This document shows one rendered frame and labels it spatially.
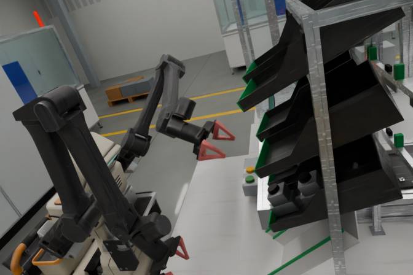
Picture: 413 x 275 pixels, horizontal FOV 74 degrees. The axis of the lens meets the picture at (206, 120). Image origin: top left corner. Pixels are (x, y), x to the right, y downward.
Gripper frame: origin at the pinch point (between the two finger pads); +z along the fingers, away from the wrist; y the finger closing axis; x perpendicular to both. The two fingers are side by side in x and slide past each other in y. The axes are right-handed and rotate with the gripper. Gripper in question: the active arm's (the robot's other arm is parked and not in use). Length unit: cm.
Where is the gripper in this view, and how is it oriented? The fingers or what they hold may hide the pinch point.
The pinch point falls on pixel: (227, 146)
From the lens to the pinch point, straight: 84.3
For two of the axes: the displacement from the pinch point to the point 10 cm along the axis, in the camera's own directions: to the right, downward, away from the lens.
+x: -1.4, 8.2, 5.5
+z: 9.2, 3.1, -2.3
